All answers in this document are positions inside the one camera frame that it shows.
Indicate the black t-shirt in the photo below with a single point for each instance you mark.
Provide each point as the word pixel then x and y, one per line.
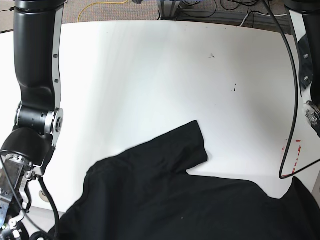
pixel 145 193

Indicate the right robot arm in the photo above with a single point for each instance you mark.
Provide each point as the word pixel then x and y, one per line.
pixel 26 153

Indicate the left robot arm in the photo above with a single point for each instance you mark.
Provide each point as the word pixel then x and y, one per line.
pixel 304 18

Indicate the red tape rectangle marking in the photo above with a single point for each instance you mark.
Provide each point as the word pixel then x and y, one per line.
pixel 291 162

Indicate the left table cable grommet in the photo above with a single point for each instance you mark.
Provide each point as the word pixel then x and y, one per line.
pixel 43 196

